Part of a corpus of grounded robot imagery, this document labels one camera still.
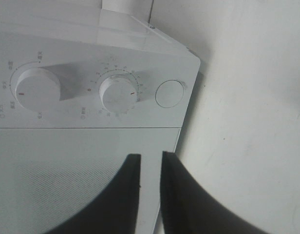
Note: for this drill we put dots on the lower white timer knob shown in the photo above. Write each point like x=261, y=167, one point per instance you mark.
x=118, y=94

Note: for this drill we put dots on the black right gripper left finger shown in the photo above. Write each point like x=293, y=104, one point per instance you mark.
x=114, y=210

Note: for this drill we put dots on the upper white power knob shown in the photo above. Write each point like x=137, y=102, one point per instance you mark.
x=37, y=89

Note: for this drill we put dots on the round white door release button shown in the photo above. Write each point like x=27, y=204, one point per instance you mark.
x=169, y=93

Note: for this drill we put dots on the white microwave oven body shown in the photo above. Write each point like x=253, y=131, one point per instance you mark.
x=82, y=47

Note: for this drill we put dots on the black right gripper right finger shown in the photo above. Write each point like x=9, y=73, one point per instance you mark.
x=187, y=208

